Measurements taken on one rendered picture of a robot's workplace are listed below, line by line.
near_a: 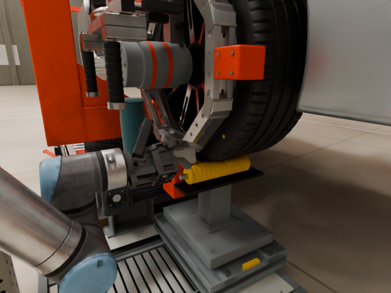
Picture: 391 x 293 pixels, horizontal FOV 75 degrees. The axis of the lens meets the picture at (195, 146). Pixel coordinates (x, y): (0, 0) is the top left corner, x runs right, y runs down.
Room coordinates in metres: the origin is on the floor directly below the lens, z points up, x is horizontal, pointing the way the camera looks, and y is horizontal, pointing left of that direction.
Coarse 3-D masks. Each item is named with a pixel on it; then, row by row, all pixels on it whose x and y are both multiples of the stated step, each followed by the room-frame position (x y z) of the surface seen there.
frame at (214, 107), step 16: (208, 0) 0.64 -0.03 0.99; (224, 0) 0.67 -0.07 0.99; (208, 16) 0.63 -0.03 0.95; (224, 16) 0.63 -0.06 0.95; (208, 32) 0.64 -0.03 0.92; (224, 32) 0.66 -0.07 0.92; (208, 48) 0.64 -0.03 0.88; (208, 64) 0.64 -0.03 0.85; (208, 80) 0.64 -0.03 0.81; (224, 80) 0.65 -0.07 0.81; (144, 96) 1.04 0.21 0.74; (208, 96) 0.63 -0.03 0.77; (224, 96) 0.65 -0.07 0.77; (160, 112) 1.02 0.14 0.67; (208, 112) 0.63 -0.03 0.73; (224, 112) 0.64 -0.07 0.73; (160, 128) 0.94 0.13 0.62; (192, 128) 0.71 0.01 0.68; (208, 128) 0.71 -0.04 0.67
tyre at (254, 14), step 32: (256, 0) 0.65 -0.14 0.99; (288, 0) 0.70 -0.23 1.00; (160, 32) 1.09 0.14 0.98; (256, 32) 0.63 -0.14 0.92; (288, 32) 0.67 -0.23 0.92; (288, 64) 0.66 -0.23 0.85; (160, 96) 1.11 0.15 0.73; (256, 96) 0.62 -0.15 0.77; (288, 96) 0.68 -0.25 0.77; (224, 128) 0.71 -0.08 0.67; (256, 128) 0.68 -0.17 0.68; (288, 128) 0.76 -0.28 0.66
